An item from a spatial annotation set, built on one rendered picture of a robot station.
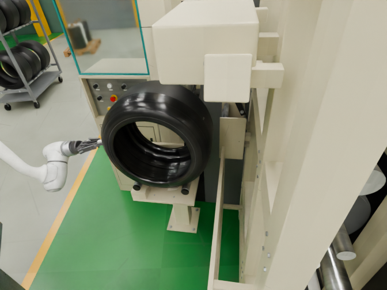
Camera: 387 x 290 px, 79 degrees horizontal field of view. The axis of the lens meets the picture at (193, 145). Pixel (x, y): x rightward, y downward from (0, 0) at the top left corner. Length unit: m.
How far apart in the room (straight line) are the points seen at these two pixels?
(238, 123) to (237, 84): 0.84
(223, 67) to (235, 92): 0.06
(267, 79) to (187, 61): 0.20
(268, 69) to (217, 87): 0.14
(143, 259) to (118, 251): 0.24
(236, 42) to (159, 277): 1.82
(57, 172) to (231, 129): 1.00
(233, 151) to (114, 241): 1.38
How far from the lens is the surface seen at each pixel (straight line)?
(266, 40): 0.68
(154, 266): 2.13
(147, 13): 1.28
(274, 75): 0.61
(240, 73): 0.51
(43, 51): 5.58
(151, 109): 1.02
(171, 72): 0.64
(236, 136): 1.39
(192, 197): 1.42
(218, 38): 0.60
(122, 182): 2.57
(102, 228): 2.46
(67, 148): 1.50
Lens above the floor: 1.90
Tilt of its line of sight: 38 degrees down
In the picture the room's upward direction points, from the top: 4 degrees counter-clockwise
